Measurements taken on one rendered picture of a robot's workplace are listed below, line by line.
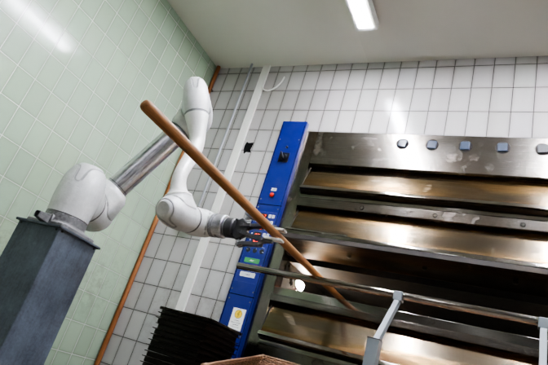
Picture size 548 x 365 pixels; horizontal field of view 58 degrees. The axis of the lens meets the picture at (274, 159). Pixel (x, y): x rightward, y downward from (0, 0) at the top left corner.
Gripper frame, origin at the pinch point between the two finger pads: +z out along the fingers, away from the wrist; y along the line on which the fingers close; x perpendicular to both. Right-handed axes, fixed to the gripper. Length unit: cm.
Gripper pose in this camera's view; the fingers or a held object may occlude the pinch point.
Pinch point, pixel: (275, 235)
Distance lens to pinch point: 175.9
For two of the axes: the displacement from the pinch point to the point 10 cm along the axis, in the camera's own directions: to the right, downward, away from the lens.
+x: -3.7, -5.0, -7.8
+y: -2.8, 8.7, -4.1
